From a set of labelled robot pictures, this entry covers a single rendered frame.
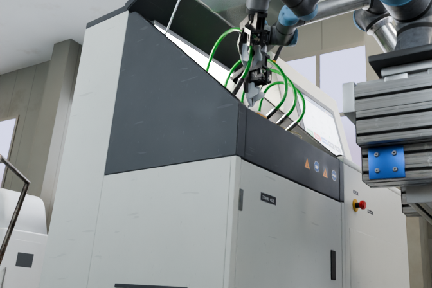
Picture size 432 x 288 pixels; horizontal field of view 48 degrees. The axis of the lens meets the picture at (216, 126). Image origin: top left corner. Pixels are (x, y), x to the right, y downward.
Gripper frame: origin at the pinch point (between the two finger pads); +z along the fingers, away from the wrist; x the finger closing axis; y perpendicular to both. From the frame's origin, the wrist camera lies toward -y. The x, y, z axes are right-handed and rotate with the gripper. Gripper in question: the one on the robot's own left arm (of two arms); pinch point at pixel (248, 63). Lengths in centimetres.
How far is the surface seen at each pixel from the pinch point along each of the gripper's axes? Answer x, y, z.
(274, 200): -5, 44, 29
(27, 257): -104, -231, 265
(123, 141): -45, 3, 27
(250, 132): -11.9, 36.1, 8.8
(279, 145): 1.2, 30.6, 17.1
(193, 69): -22.8, 9.3, -1.8
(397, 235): 80, 8, 83
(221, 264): -27, 62, 34
